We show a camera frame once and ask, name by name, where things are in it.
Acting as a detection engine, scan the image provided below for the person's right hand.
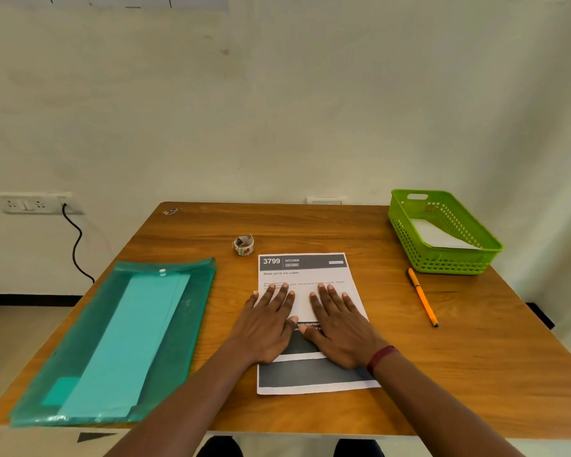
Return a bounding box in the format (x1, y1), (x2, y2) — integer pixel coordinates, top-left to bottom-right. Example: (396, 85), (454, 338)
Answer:
(298, 282), (395, 371)

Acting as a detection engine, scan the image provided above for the person's left hand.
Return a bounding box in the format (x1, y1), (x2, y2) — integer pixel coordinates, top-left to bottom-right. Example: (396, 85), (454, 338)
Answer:
(228, 282), (299, 366)

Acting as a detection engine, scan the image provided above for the green translucent plastic folder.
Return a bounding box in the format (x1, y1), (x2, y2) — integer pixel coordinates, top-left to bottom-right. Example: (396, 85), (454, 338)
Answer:
(8, 256), (218, 429)

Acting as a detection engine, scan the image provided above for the small clear tape roll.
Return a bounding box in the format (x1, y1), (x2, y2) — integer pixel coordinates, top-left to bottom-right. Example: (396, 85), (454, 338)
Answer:
(232, 234), (256, 256)

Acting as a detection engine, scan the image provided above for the green plastic basket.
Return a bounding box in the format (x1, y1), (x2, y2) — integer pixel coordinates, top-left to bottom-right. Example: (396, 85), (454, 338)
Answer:
(388, 189), (504, 275)

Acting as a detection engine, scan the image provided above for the white envelope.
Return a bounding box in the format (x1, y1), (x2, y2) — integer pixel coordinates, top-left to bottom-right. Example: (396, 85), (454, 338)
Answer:
(409, 218), (482, 251)

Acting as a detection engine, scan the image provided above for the person's left forearm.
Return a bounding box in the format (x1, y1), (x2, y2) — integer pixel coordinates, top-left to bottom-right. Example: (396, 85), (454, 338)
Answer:
(104, 342), (263, 457)

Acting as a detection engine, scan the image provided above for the person's right forearm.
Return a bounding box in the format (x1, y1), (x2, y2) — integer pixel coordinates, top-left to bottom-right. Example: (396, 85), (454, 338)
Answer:
(371, 352), (527, 457)

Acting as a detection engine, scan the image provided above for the person's right leg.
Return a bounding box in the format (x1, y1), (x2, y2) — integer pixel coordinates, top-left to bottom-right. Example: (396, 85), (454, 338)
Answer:
(332, 438), (386, 457)

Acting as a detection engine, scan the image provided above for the person's leg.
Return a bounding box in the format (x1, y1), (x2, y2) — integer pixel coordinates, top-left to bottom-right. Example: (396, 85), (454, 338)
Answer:
(196, 435), (244, 457)
(332, 438), (386, 457)

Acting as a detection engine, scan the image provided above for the person's left leg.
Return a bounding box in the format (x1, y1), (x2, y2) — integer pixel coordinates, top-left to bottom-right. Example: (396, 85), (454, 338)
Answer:
(196, 435), (244, 457)

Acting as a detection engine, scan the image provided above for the dark red wrist band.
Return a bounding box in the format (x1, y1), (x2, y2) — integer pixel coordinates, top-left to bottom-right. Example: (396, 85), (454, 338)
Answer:
(366, 345), (400, 376)

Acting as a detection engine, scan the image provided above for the orange pen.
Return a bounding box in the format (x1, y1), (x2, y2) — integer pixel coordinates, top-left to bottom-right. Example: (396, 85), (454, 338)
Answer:
(407, 267), (440, 329)

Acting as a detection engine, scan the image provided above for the black skirting board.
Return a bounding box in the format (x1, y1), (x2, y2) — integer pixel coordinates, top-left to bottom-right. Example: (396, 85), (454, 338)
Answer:
(0, 293), (556, 331)

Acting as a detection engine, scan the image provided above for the black power cable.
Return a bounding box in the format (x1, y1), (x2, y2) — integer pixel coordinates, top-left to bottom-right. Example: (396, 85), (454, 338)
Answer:
(62, 204), (96, 285)

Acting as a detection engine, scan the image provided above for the white wall socket panel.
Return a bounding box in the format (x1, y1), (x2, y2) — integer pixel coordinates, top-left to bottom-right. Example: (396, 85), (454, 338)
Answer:
(0, 192), (86, 216)

